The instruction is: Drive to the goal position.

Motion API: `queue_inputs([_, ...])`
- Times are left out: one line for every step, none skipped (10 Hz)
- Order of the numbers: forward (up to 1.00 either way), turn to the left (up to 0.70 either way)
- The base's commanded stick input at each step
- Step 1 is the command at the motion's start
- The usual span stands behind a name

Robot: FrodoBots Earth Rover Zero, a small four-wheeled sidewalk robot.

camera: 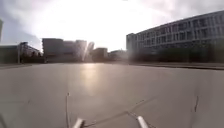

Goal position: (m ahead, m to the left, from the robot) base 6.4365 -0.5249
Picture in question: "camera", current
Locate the low building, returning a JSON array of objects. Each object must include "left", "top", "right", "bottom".
[
  {"left": 107, "top": 49, "right": 128, "bottom": 62},
  {"left": 0, "top": 41, "right": 45, "bottom": 65}
]

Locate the small pale building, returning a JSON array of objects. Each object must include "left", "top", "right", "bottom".
[{"left": 89, "top": 47, "right": 109, "bottom": 63}]

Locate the grey paved plaza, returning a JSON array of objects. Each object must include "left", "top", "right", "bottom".
[{"left": 0, "top": 62, "right": 224, "bottom": 128}]

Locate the dark blocky building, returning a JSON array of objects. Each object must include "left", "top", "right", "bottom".
[{"left": 41, "top": 37, "right": 88, "bottom": 64}]

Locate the robot's own part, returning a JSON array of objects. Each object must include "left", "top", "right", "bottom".
[
  {"left": 136, "top": 115, "right": 149, "bottom": 128},
  {"left": 72, "top": 117, "right": 85, "bottom": 128}
]

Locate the large grey many-windowed building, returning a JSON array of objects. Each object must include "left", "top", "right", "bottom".
[{"left": 125, "top": 10, "right": 224, "bottom": 64}]

